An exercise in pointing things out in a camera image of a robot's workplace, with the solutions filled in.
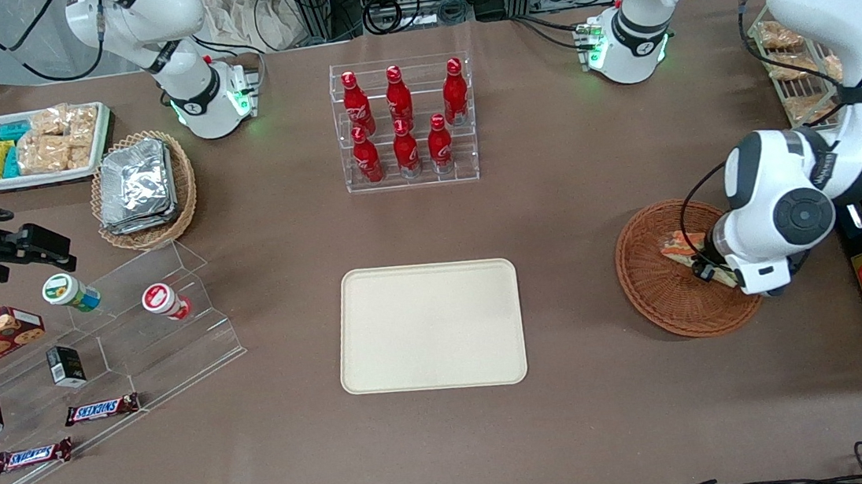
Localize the red lidded cup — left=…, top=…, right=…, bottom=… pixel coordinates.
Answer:
left=139, top=279, right=194, bottom=325

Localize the black cable bundle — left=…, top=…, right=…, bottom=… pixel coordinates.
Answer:
left=361, top=0, right=475, bottom=37

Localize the round brown wicker basket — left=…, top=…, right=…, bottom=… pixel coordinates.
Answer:
left=609, top=192, right=766, bottom=346

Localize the clear acrylic stepped shelf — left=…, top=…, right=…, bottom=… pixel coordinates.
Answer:
left=0, top=233, right=258, bottom=484

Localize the white wire bread rack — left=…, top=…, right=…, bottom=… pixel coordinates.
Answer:
left=743, top=0, right=862, bottom=136

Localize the triangle sandwich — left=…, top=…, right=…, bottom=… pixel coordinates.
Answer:
left=658, top=225, right=737, bottom=295

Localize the small black carton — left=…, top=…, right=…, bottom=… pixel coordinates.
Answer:
left=45, top=343, right=89, bottom=391

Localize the clear cracker snack bag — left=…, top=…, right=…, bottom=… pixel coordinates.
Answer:
left=66, top=104, right=102, bottom=139
left=17, top=133, right=73, bottom=175
left=29, top=105, right=72, bottom=139
left=65, top=136, right=96, bottom=170

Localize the silver foil pouch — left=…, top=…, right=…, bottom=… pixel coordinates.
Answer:
left=96, top=137, right=174, bottom=219
left=99, top=195, right=180, bottom=237

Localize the red cola bottle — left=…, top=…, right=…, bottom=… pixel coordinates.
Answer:
left=383, top=63, right=416, bottom=130
left=424, top=112, right=457, bottom=175
left=390, top=116, right=424, bottom=179
left=339, top=68, right=376, bottom=136
left=350, top=124, right=386, bottom=185
left=438, top=56, right=472, bottom=127

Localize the brown snickers bar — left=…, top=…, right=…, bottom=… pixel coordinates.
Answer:
left=0, top=436, right=76, bottom=476
left=63, top=392, right=142, bottom=427

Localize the cream plastic tray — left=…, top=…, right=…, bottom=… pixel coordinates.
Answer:
left=330, top=254, right=530, bottom=401

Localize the light tan wicker basket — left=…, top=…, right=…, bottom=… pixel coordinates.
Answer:
left=84, top=126, right=203, bottom=256

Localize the clear acrylic bottle rack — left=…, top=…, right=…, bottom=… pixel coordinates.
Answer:
left=327, top=50, right=483, bottom=196

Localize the white rectangular snack bin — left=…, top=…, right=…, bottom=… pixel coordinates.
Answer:
left=0, top=100, right=119, bottom=194

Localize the green lidded cup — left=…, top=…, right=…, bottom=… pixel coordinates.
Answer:
left=39, top=269, right=103, bottom=316

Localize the bagged bread roll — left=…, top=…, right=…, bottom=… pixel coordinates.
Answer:
left=787, top=92, right=841, bottom=123
left=758, top=18, right=805, bottom=52
left=768, top=48, right=845, bottom=85

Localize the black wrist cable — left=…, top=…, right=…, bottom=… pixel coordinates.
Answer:
left=675, top=161, right=736, bottom=268

